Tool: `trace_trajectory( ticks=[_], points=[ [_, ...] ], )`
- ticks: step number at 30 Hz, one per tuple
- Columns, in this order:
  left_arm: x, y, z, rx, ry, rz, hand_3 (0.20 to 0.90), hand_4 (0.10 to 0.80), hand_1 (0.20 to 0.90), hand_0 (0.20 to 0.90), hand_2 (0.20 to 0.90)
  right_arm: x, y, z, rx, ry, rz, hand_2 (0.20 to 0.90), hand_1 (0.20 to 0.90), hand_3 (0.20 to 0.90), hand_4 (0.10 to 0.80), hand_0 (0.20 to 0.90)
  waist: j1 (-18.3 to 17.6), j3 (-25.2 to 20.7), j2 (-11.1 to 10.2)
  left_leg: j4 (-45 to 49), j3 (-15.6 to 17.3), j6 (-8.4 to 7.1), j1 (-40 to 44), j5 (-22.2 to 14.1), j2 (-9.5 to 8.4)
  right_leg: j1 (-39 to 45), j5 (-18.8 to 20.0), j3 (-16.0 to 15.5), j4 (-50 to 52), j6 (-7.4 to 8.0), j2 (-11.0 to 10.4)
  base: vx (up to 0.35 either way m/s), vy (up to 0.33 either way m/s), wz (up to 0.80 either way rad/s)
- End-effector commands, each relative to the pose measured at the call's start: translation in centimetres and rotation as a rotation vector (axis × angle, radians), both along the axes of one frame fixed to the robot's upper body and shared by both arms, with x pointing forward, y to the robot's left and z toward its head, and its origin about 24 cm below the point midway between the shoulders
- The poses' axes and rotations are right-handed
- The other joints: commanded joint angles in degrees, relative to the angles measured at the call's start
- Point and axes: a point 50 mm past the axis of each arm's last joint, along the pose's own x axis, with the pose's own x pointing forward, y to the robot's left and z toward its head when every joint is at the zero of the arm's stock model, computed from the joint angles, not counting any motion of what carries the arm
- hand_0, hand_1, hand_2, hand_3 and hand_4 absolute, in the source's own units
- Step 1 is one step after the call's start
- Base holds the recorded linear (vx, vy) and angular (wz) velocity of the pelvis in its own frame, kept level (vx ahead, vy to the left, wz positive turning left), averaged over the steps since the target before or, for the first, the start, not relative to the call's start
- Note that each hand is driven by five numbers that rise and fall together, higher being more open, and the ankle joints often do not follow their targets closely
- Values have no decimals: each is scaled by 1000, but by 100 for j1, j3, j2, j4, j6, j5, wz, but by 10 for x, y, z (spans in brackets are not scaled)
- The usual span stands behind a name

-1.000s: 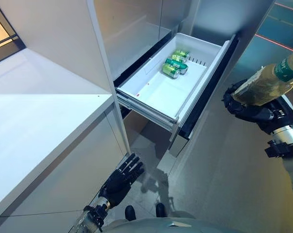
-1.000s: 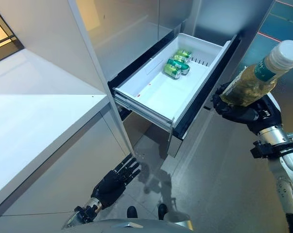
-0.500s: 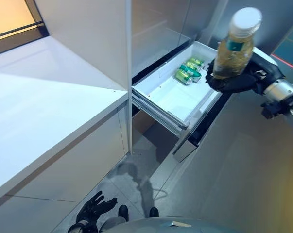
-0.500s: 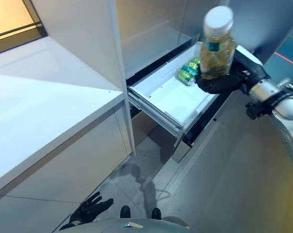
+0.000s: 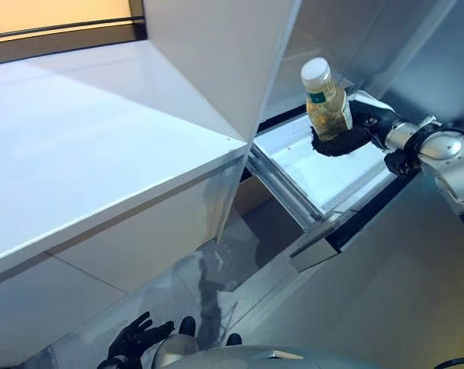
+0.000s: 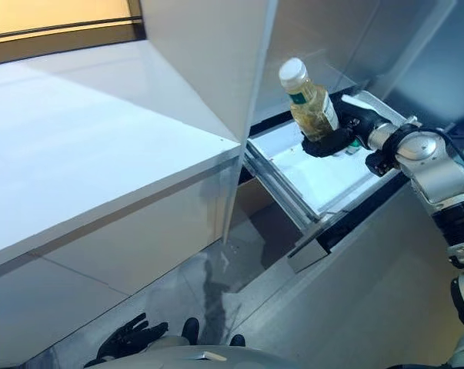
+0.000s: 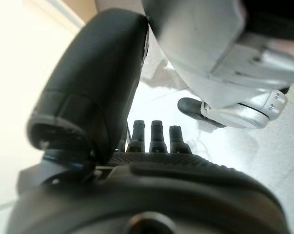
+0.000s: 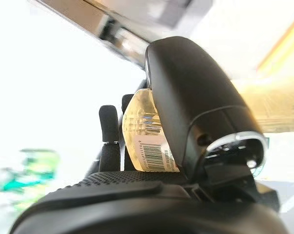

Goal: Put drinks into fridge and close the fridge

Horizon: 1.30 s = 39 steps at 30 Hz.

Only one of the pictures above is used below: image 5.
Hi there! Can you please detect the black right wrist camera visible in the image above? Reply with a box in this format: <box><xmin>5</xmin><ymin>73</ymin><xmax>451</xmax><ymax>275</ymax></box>
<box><xmin>383</xmin><ymin>151</ymin><xmax>424</xmax><ymax>177</ymax></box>

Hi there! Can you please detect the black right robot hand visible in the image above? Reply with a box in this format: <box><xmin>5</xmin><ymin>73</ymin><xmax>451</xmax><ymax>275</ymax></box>
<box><xmin>310</xmin><ymin>98</ymin><xmax>397</xmax><ymax>158</ymax></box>

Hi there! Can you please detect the silver left robot leg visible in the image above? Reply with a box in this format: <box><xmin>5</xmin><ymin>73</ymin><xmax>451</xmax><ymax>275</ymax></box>
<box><xmin>150</xmin><ymin>314</ymin><xmax>200</xmax><ymax>369</ymax></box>

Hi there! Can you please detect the white fridge drawer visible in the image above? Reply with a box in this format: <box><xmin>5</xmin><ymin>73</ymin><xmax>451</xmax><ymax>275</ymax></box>
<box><xmin>246</xmin><ymin>90</ymin><xmax>425</xmax><ymax>272</ymax></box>

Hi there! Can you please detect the silver robot torso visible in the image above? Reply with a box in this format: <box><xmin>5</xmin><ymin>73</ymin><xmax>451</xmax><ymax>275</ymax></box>
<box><xmin>165</xmin><ymin>343</ymin><xmax>373</xmax><ymax>369</ymax></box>

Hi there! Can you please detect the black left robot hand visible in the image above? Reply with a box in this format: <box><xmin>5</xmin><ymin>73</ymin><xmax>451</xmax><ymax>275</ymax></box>
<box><xmin>107</xmin><ymin>311</ymin><xmax>175</xmax><ymax>362</ymax></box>

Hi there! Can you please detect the backlit window with dark frame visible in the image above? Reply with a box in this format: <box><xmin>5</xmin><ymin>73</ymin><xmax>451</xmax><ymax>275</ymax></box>
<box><xmin>0</xmin><ymin>0</ymin><xmax>147</xmax><ymax>67</ymax></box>

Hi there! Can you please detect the tea bottle with white cap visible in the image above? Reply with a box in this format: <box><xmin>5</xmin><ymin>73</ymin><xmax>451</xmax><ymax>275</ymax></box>
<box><xmin>300</xmin><ymin>57</ymin><xmax>355</xmax><ymax>142</ymax></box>

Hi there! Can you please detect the stainless steel fridge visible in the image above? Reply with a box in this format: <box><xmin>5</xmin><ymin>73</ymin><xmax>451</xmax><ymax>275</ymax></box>
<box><xmin>215</xmin><ymin>0</ymin><xmax>464</xmax><ymax>278</ymax></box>

